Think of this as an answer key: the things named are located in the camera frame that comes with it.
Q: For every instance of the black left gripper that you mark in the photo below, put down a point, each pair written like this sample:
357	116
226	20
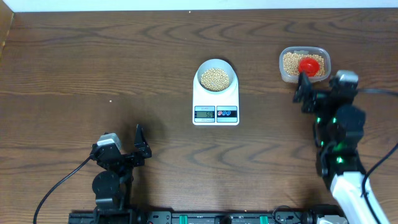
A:
142	149

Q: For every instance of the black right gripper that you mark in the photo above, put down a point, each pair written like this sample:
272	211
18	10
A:
303	89

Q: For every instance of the orange measuring scoop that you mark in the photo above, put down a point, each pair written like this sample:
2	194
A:
309	66

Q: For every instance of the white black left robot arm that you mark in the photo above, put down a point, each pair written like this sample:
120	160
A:
113	186

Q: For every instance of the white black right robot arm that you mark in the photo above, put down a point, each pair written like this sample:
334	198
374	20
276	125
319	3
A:
337	131

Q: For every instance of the white digital kitchen scale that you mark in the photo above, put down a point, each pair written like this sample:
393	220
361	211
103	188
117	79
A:
215	110

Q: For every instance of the white round bowl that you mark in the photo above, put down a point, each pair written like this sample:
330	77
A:
216	63

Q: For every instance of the soybeans in white bowl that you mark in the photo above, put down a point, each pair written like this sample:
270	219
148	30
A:
215	79

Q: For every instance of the pile of soybeans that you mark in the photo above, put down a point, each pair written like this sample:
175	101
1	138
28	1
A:
291	62

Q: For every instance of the clear plastic container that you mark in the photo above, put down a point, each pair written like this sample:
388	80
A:
306	51

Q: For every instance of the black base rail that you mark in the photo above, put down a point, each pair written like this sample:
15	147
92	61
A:
283	214

